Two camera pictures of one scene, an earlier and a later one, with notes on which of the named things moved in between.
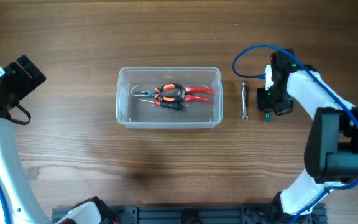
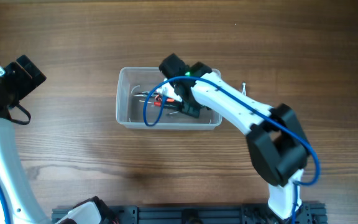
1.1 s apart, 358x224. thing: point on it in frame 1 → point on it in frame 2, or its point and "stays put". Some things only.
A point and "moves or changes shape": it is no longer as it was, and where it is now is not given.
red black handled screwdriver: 169,105 stays put
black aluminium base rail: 238,214 stays put
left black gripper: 30,72 stays put
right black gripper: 274,103 → 188,107
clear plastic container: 169,97 stays put
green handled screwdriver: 267,117 moves or changes shape
